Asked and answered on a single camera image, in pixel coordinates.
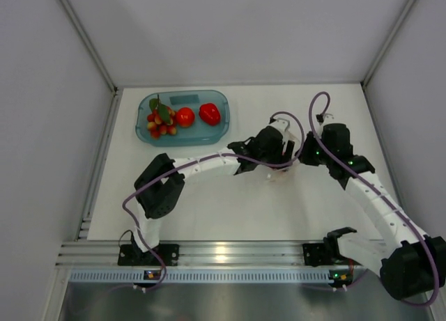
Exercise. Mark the grey slotted cable duct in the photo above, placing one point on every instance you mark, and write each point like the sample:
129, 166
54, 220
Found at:
312, 276

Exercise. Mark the aluminium frame post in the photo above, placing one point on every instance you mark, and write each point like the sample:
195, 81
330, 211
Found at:
387, 43
87, 42

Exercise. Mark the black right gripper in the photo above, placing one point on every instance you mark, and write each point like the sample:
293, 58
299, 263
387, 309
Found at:
306, 157

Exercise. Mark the clear zip top bag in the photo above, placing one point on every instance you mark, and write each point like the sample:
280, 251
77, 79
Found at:
280, 176

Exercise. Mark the aluminium frame post right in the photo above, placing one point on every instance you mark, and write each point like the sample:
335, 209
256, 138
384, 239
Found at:
387, 43

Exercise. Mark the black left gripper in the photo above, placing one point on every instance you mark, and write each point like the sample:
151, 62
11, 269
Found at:
285, 159

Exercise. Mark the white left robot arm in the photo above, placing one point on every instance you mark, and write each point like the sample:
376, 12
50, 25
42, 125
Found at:
162, 182

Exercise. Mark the teal plastic bin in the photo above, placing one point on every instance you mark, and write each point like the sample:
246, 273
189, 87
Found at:
199, 133

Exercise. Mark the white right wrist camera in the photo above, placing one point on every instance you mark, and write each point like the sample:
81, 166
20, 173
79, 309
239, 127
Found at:
325, 118

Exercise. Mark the red fake cherry bunch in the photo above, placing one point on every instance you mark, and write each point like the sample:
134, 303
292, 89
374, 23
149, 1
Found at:
161, 120

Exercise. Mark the aluminium frame post left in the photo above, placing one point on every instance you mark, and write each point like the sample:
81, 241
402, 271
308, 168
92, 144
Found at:
87, 42

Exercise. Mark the red fake tomato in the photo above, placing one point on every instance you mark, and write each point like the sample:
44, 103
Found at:
185, 117

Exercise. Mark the aluminium mounting rail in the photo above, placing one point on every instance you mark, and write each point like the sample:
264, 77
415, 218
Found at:
195, 254

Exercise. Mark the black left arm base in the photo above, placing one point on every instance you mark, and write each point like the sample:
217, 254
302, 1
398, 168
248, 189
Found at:
130, 255

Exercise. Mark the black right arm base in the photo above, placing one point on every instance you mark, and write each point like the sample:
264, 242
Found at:
318, 254

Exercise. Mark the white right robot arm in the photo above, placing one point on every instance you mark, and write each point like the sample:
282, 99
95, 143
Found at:
409, 261

